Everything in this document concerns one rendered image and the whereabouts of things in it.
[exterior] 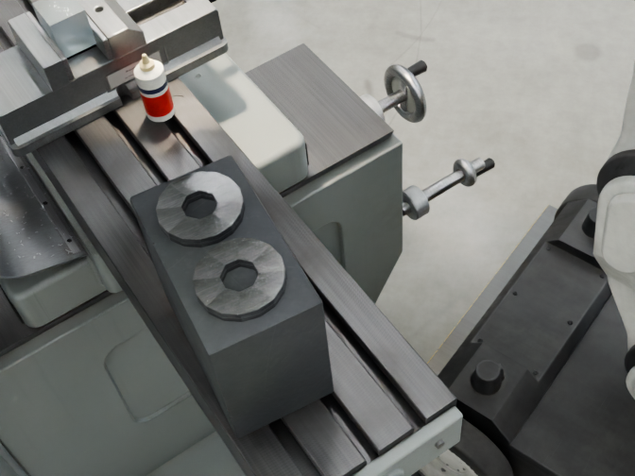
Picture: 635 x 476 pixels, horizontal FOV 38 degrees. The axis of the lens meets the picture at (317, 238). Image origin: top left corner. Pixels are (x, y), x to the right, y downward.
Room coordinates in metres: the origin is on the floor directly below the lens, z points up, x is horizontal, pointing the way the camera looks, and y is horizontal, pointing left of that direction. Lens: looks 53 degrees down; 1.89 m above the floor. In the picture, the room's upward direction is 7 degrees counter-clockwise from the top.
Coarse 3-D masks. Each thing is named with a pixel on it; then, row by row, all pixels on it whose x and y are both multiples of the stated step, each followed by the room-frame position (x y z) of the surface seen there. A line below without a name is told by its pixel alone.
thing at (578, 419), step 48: (576, 240) 0.88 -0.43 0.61; (528, 288) 0.81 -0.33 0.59; (576, 288) 0.80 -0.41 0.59; (480, 336) 0.73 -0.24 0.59; (528, 336) 0.72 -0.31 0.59; (576, 336) 0.71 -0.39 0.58; (624, 336) 0.71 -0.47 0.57; (480, 384) 0.63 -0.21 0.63; (528, 384) 0.63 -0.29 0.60; (576, 384) 0.64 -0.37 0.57; (624, 384) 0.63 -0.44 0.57; (528, 432) 0.57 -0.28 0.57; (576, 432) 0.56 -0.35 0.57; (624, 432) 0.55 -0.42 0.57
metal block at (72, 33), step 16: (48, 0) 1.04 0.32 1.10; (64, 0) 1.04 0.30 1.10; (48, 16) 1.01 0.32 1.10; (64, 16) 1.00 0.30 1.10; (80, 16) 1.01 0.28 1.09; (48, 32) 1.01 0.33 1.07; (64, 32) 0.99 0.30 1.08; (80, 32) 1.00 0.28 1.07; (64, 48) 0.99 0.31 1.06; (80, 48) 1.00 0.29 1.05
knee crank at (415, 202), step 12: (456, 168) 1.12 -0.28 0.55; (468, 168) 1.10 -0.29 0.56; (480, 168) 1.12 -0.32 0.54; (444, 180) 1.09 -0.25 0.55; (456, 180) 1.09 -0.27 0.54; (468, 180) 1.09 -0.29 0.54; (408, 192) 1.06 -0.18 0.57; (420, 192) 1.06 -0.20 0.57; (432, 192) 1.07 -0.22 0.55; (408, 204) 1.05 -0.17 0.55; (420, 204) 1.04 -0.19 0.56; (408, 216) 1.05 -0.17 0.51; (420, 216) 1.03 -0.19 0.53
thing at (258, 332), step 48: (144, 192) 0.64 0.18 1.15; (192, 192) 0.62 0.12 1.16; (240, 192) 0.61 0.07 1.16; (192, 240) 0.56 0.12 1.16; (240, 240) 0.55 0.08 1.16; (192, 288) 0.51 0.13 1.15; (240, 288) 0.50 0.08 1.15; (288, 288) 0.50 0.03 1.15; (192, 336) 0.51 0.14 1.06; (240, 336) 0.45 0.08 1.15; (288, 336) 0.46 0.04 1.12; (240, 384) 0.44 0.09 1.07; (288, 384) 0.46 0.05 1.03; (240, 432) 0.43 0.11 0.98
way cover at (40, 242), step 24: (0, 168) 0.94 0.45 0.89; (0, 192) 0.89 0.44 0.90; (0, 216) 0.84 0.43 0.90; (48, 216) 0.84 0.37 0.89; (0, 240) 0.79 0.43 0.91; (24, 240) 0.79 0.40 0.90; (48, 240) 0.79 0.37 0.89; (72, 240) 0.79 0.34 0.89; (0, 264) 0.74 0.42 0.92; (24, 264) 0.75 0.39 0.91; (48, 264) 0.75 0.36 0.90
